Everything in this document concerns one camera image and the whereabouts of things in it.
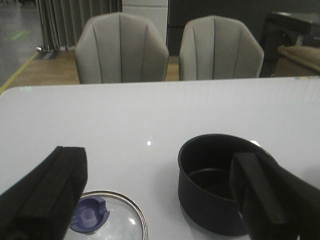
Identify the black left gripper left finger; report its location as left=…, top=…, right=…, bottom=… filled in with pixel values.
left=0, top=146, right=88, bottom=240

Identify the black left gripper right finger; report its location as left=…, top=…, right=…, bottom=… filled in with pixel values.
left=229, top=146, right=320, bottom=240

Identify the glass lid with blue knob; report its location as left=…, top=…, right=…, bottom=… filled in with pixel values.
left=64, top=190, right=148, bottom=240

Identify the dark blue saucepan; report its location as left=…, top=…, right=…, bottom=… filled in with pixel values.
left=177, top=133, right=270, bottom=237

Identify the right beige chair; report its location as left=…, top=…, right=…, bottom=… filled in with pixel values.
left=179, top=15, right=264, bottom=81

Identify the beige chair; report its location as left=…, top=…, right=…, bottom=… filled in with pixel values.
left=75, top=12, right=169, bottom=84
left=179, top=15, right=264, bottom=81

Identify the dark side table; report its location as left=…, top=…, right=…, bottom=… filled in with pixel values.
left=259, top=11, right=320, bottom=78

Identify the left beige chair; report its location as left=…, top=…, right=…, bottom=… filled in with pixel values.
left=75, top=12, right=169, bottom=84

